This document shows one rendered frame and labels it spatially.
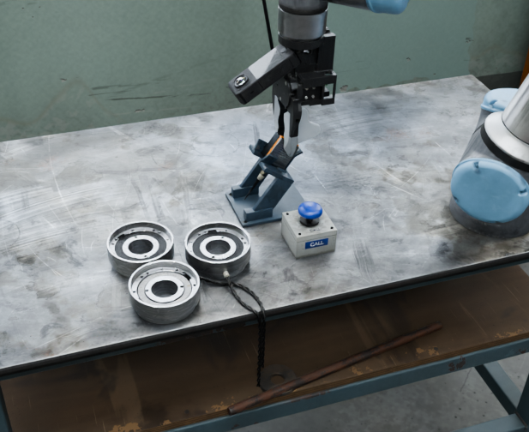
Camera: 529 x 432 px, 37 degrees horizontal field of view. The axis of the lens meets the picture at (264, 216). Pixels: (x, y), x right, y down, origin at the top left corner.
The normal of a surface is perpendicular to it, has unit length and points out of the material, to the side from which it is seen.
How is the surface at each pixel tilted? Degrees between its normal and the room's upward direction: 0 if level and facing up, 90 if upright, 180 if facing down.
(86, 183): 0
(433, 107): 0
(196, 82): 90
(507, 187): 97
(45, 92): 90
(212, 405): 0
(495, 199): 97
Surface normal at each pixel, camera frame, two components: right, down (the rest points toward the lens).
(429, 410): 0.03, -0.80
